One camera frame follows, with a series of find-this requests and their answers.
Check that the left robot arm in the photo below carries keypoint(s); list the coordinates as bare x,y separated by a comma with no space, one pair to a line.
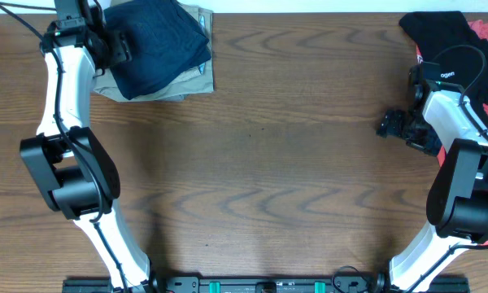
69,165

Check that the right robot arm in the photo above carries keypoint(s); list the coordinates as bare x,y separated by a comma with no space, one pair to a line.
440,116

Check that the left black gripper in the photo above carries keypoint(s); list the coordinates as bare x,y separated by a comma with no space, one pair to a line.
124,47

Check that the black t-shirt with print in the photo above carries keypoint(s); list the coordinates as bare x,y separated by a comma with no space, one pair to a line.
447,39

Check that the navy blue shorts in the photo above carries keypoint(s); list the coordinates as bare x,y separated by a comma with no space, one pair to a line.
154,45

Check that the folded khaki shorts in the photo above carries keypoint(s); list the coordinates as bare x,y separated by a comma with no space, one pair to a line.
187,81

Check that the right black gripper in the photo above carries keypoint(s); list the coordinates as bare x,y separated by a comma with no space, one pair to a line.
392,125

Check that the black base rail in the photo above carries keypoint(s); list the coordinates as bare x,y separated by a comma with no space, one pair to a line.
344,282

